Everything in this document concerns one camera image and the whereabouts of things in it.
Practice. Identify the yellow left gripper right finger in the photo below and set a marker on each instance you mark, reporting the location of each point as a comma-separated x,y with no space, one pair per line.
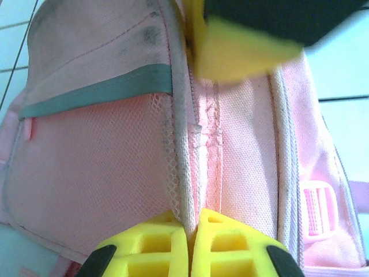
230,256

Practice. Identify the pink school backpack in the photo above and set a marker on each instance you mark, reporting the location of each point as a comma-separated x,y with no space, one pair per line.
101,144

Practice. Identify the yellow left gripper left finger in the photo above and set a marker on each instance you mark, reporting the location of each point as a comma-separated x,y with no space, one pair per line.
150,254

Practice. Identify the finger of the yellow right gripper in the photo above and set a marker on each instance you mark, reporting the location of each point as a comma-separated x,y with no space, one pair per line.
236,54
196,23

